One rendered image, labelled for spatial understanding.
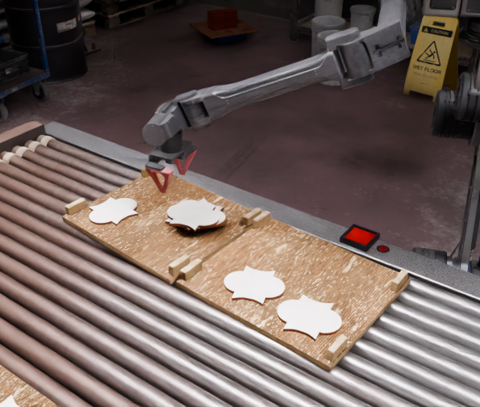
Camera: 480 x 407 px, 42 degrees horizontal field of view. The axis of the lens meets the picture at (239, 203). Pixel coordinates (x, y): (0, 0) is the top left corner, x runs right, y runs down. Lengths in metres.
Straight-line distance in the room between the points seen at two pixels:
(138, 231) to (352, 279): 0.55
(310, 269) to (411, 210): 2.11
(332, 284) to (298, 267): 0.10
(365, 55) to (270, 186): 2.39
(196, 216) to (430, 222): 2.07
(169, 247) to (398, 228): 2.01
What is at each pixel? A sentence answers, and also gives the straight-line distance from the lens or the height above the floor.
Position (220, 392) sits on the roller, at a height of 0.91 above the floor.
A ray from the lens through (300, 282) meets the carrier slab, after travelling 1.42.
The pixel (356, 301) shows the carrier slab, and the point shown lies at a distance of 1.39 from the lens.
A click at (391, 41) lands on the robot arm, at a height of 1.45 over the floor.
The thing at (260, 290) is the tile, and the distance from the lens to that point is 1.38.
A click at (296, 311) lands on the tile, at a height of 0.94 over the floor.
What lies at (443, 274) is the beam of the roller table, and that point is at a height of 0.92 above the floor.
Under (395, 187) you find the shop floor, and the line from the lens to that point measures 3.72.
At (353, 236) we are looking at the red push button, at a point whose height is 0.93.
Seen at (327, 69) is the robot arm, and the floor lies 1.39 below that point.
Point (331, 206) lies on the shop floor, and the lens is 3.47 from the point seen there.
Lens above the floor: 1.83
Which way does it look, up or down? 32 degrees down
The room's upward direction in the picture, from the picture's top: straight up
